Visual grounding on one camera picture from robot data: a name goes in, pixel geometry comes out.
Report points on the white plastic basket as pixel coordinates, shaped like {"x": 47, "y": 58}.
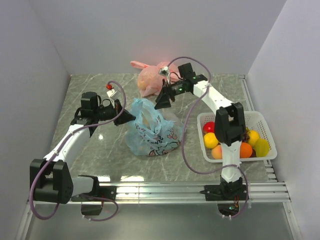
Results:
{"x": 254, "y": 120}

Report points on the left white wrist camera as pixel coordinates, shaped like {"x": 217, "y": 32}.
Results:
{"x": 112, "y": 95}

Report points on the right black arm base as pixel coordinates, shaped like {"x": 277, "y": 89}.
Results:
{"x": 212, "y": 192}

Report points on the blue plastic bag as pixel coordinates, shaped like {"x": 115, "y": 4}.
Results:
{"x": 153, "y": 132}

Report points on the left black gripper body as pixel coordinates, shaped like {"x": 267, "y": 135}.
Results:
{"x": 106, "y": 113}

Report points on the red fake apple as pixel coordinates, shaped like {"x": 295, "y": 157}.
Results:
{"x": 209, "y": 127}

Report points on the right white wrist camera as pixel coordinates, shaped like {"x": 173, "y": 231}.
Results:
{"x": 165, "y": 71}

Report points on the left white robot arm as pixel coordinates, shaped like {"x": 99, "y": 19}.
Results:
{"x": 50, "y": 177}

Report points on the fake peach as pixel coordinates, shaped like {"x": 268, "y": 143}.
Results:
{"x": 216, "y": 152}

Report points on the pink tied plastic bag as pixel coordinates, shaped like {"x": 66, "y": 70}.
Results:
{"x": 149, "y": 81}

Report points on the yellow fake orange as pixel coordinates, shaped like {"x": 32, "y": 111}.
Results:
{"x": 210, "y": 140}

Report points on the dark fake grape bunch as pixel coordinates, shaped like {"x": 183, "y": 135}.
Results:
{"x": 245, "y": 139}

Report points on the small yellow fake fruit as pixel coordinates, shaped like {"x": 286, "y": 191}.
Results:
{"x": 253, "y": 137}

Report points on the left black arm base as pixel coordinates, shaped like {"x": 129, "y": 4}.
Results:
{"x": 105, "y": 193}

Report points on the aluminium rail frame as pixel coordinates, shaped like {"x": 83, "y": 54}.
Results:
{"x": 159, "y": 198}

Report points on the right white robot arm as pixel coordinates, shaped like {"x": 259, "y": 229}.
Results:
{"x": 229, "y": 123}

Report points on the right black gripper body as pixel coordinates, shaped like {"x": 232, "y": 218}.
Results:
{"x": 177, "y": 88}

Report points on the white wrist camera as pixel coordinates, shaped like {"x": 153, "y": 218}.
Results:
{"x": 165, "y": 71}
{"x": 112, "y": 95}

